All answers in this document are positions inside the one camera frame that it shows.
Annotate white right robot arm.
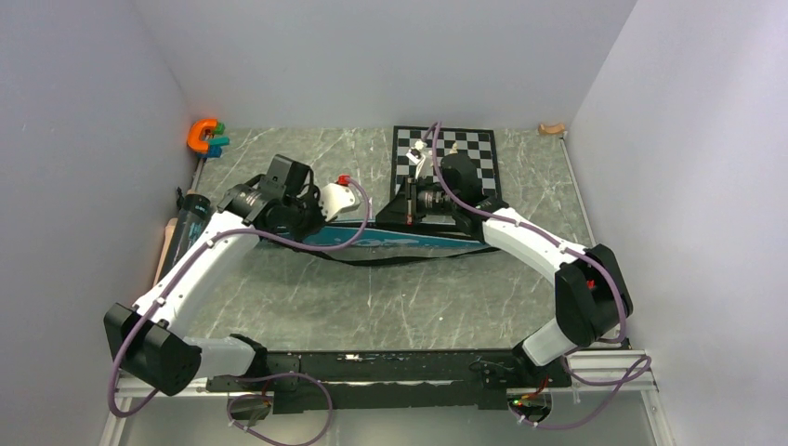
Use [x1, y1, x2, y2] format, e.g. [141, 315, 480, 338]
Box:
[375, 148, 633, 386]

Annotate black shuttlecock tube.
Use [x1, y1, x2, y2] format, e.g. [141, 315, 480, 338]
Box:
[162, 192, 212, 273]

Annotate beige wooden handle tool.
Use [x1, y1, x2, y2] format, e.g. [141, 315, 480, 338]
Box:
[153, 217, 177, 284]

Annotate green teal toy blocks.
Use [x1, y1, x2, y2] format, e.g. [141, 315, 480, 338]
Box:
[204, 122, 230, 159]

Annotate tan wooden arch block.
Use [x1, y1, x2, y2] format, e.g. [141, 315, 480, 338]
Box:
[537, 123, 567, 137]

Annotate black white chessboard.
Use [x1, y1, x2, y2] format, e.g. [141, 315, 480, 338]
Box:
[389, 125, 503, 198]

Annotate blue racket bag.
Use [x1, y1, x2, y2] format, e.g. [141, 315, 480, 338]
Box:
[258, 218, 501, 267]

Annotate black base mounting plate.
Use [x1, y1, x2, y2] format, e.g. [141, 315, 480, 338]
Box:
[206, 348, 571, 414]

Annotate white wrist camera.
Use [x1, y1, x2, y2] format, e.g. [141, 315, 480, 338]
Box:
[318, 175, 361, 222]
[406, 139, 427, 178]

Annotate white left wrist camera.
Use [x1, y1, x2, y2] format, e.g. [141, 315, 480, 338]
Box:
[318, 175, 361, 222]

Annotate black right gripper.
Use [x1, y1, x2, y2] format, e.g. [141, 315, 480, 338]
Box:
[376, 175, 460, 224]

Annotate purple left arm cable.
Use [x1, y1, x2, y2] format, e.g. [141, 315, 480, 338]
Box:
[107, 178, 372, 446]

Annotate orange magnet toy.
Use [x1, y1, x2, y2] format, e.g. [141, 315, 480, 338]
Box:
[186, 118, 219, 154]

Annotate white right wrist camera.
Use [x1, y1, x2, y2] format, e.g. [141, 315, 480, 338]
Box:
[406, 139, 427, 178]

